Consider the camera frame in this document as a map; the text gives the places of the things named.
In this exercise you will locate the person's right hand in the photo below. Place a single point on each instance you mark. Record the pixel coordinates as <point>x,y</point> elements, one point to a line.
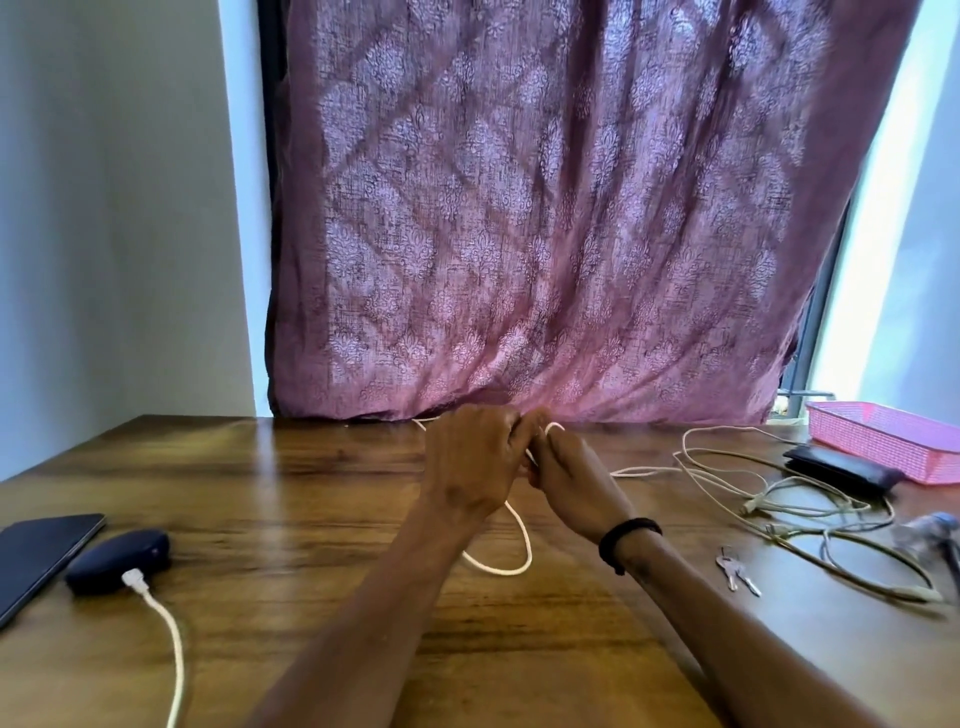
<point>581,487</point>

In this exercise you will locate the person's left hand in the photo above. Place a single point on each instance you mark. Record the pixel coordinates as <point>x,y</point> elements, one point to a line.
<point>472,465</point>

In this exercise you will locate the dark blue earbuds case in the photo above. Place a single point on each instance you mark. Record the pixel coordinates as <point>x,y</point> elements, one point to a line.
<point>112,559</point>

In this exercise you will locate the black smartphone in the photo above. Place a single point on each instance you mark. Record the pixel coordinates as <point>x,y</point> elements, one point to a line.
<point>37,555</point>

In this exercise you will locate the person's right forearm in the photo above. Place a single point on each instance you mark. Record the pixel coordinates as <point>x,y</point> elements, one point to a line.
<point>750,652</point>

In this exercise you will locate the person's left forearm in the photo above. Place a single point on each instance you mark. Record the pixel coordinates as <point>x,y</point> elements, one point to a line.
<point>375,637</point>

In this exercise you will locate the wooden desk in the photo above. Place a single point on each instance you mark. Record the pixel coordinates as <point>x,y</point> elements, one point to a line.
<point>300,487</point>

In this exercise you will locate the black wristband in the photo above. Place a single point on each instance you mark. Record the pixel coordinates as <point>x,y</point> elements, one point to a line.
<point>626,529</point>

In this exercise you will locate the silver key bunch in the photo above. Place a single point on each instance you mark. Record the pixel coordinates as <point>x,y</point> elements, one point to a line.
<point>731,574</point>

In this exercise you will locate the metal window latch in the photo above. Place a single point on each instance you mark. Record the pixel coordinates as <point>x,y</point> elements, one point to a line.
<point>795,405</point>

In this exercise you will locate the purple patterned curtain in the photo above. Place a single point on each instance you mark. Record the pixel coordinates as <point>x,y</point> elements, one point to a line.
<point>562,225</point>

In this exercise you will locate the black wallet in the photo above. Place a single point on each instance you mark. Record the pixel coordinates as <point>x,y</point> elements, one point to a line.
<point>840,469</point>

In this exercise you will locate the pink plastic basket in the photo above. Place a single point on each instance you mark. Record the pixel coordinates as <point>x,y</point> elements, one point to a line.
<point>885,439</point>

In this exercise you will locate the clear plastic bottle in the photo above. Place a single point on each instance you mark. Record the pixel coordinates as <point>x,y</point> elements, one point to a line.
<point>919,534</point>

